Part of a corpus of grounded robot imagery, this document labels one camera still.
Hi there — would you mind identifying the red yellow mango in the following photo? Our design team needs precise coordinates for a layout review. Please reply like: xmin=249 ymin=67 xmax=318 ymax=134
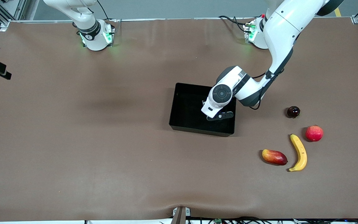
xmin=262 ymin=149 xmax=288 ymax=166

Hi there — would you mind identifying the dark purple plum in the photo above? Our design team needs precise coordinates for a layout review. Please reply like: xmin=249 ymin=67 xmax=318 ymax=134
xmin=287 ymin=106 xmax=301 ymax=119

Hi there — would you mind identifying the black base cable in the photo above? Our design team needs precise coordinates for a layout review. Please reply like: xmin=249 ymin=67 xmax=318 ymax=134
xmin=219 ymin=15 xmax=249 ymax=32

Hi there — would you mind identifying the white table edge rail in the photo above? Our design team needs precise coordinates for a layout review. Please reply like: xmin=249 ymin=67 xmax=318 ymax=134
xmin=0 ymin=17 xmax=358 ymax=24

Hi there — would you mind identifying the red apple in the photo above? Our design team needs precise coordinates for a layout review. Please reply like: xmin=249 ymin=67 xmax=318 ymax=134
xmin=305 ymin=125 xmax=324 ymax=142

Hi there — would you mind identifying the yellow banana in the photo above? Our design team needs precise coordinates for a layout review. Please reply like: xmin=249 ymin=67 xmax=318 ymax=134
xmin=288 ymin=134 xmax=308 ymax=172

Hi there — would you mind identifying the brown table mat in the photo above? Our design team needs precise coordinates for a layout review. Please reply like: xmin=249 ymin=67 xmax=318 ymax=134
xmin=0 ymin=18 xmax=358 ymax=222

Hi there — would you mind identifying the metal table clamp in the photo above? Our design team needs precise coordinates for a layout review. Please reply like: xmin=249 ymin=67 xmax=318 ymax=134
xmin=173 ymin=207 xmax=191 ymax=217

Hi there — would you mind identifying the brown strap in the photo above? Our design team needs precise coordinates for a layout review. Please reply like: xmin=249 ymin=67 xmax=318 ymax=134
xmin=171 ymin=207 xmax=186 ymax=224

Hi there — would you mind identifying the black plastic box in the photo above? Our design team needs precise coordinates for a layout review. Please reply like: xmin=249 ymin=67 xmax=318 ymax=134
xmin=169 ymin=82 xmax=237 ymax=138

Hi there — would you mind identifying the aluminium frame post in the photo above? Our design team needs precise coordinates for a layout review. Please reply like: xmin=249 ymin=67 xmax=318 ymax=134
xmin=0 ymin=0 xmax=28 ymax=28

